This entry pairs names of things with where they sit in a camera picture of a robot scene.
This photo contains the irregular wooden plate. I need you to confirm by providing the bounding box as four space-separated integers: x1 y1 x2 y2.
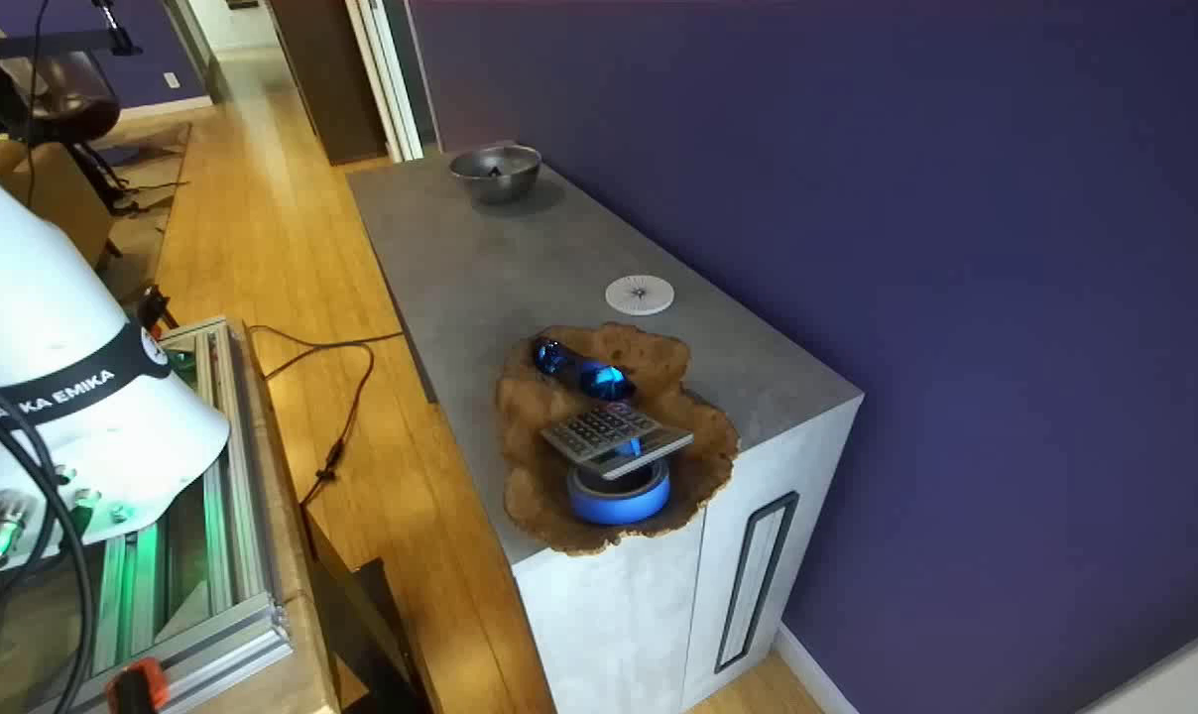
494 322 746 558

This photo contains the grey calculator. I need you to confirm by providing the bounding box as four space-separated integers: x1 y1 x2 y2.
539 400 700 483

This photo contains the grey concrete cabinet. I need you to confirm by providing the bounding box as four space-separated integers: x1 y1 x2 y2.
344 146 869 714

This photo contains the blue tape roll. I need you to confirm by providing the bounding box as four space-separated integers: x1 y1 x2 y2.
562 458 677 530

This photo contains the grey metal bowl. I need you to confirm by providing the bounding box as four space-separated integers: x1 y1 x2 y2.
446 138 547 207

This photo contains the aluminium profile robot stand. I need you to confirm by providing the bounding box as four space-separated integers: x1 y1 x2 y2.
0 312 299 714

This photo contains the dark office chair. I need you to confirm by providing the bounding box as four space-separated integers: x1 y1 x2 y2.
0 43 145 219

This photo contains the white round cable grommet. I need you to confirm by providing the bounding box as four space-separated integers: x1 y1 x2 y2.
602 271 677 322

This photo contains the black cable on floor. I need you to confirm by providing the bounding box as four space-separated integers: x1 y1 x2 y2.
248 322 409 515

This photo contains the white door frame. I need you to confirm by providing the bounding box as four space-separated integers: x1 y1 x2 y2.
342 0 441 167

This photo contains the red clamp handle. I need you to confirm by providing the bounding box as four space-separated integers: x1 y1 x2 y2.
104 654 174 714

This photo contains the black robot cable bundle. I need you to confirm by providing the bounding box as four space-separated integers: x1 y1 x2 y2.
0 362 104 714

